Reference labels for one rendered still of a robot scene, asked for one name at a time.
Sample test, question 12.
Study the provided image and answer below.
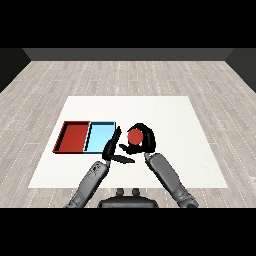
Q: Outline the small red can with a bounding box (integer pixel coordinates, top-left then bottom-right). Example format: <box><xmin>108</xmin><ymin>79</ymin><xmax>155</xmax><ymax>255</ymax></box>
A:
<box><xmin>127</xmin><ymin>128</ymin><xmax>144</xmax><ymax>146</ymax></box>

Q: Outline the red shallow open box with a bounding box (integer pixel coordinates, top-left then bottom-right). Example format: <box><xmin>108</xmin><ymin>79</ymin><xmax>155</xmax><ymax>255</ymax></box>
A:
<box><xmin>52</xmin><ymin>120</ymin><xmax>91</xmax><ymax>155</ymax></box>

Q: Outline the dark grey robot body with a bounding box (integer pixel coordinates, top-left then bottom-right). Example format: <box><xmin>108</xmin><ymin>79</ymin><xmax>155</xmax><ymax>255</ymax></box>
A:
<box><xmin>97</xmin><ymin>188</ymin><xmax>160</xmax><ymax>209</ymax></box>

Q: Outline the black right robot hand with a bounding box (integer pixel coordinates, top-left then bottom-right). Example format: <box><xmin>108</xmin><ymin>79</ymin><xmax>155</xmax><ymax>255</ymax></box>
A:
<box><xmin>118</xmin><ymin>122</ymin><xmax>157</xmax><ymax>155</ymax></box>

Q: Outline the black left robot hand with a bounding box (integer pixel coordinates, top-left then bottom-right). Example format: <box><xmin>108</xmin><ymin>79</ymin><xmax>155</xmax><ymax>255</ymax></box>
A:
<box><xmin>101</xmin><ymin>126</ymin><xmax>136</xmax><ymax>165</ymax></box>

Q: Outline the light blue shallow open box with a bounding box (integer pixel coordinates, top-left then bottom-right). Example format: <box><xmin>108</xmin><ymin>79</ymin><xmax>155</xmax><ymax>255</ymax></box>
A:
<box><xmin>82</xmin><ymin>120</ymin><xmax>117</xmax><ymax>155</ymax></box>

